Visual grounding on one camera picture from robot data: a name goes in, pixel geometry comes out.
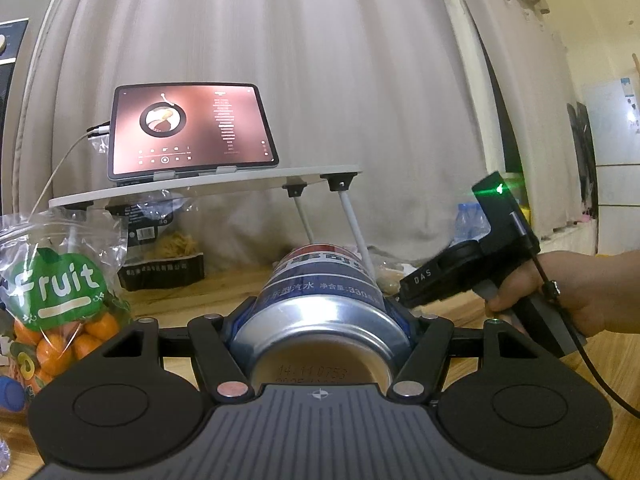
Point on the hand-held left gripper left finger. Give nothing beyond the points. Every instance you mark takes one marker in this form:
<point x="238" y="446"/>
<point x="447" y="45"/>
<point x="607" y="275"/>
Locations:
<point x="212" y="347"/>

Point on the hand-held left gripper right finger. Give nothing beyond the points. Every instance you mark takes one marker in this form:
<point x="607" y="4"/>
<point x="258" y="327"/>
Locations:
<point x="426" y="347"/>

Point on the blue soda can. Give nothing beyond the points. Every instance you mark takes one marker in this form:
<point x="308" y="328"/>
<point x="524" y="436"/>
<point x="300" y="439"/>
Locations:
<point x="320" y="310"/>

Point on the person's right forearm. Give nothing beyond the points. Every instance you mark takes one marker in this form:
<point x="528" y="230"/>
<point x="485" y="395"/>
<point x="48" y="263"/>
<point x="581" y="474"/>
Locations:
<point x="629" y="292"/>

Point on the person's right hand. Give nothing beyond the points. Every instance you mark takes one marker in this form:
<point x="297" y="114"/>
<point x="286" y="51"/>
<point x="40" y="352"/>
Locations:
<point x="575" y="285"/>

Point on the pack of water bottles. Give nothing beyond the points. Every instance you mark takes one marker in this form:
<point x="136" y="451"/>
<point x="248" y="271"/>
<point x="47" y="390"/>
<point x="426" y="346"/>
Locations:
<point x="470" y="225"/>

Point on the dark hanging clothes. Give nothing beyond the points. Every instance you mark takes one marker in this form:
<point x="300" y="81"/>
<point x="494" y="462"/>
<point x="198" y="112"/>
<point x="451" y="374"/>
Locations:
<point x="582" y="160"/>

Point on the white refrigerator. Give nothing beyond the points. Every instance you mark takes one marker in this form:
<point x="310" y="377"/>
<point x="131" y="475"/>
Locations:
<point x="612" y="160"/>

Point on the white folding lap table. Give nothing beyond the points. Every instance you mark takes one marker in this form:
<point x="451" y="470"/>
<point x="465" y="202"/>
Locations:
<point x="225" y="182"/>

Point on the clear bag of tangerines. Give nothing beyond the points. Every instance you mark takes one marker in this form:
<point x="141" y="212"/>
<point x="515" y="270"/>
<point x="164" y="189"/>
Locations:
<point x="55" y="285"/>

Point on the blue bottle cap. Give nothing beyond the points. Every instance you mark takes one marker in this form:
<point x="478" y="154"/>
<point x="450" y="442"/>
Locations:
<point x="10" y="395"/>

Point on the grey tablet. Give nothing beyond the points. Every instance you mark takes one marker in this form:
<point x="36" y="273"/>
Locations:
<point x="192" y="130"/>

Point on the beige curtain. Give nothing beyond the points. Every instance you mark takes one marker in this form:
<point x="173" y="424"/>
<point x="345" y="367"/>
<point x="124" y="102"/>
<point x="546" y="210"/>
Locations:
<point x="300" y="85"/>

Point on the black wall appliance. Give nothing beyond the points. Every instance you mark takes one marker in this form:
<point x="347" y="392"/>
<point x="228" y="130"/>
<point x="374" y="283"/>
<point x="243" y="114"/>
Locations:
<point x="11" y="70"/>

